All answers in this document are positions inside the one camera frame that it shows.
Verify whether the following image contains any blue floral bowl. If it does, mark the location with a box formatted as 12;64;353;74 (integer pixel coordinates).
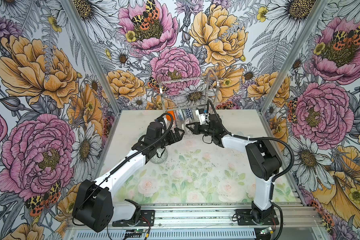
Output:
176;110;186;121

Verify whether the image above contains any black corrugated cable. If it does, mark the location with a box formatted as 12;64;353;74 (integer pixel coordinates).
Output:
73;112;175;217
206;98;295;240

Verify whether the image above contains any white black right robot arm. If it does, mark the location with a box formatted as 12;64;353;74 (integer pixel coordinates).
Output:
186;113;282;225

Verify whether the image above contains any white perforated vent strip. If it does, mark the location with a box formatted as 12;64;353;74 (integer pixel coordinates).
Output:
72;228;256;240

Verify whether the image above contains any aluminium mounting rail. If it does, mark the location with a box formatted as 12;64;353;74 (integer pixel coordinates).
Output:
65;203;323;230

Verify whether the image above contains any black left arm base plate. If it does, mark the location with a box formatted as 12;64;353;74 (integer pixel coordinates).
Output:
112;210;156;227

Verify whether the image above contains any right black corrugated cable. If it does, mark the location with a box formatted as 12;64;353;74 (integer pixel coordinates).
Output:
206;98;295;240

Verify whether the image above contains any left black corrugated cable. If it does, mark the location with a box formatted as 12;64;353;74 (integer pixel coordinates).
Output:
73;112;175;217

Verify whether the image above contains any steel two-tier dish rack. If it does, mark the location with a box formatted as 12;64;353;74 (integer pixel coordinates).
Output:
158;70;219;127

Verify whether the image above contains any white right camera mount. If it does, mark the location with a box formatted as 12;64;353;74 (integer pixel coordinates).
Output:
196;109;210;125

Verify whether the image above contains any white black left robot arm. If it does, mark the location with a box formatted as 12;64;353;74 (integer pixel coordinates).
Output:
72;118;185;233

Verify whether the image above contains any white brown lattice bowl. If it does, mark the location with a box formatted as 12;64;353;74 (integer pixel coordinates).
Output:
179;119;189;132

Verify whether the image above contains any green patterned bowl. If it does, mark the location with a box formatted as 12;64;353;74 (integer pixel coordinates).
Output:
150;148;169;164

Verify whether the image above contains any dark blue dotted bowl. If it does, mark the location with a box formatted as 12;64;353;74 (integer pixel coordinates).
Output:
185;108;194;120

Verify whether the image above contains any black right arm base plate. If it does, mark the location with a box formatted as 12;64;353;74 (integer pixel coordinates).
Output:
234;209;280;226

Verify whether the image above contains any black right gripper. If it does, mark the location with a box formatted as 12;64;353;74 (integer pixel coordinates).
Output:
185;121;215;136

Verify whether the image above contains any left aluminium frame post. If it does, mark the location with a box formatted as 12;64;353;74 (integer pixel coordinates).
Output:
62;1;121;117

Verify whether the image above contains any plain orange bowl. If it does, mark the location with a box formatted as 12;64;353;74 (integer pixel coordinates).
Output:
166;111;176;121

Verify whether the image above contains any right aluminium frame post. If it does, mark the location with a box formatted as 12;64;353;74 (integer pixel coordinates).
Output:
259;0;329;114

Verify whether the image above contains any aluminium frame post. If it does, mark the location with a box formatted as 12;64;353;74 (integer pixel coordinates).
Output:
259;0;329;114
62;1;121;117

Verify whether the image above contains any green circuit board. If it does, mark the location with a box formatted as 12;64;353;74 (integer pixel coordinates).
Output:
123;229;150;240

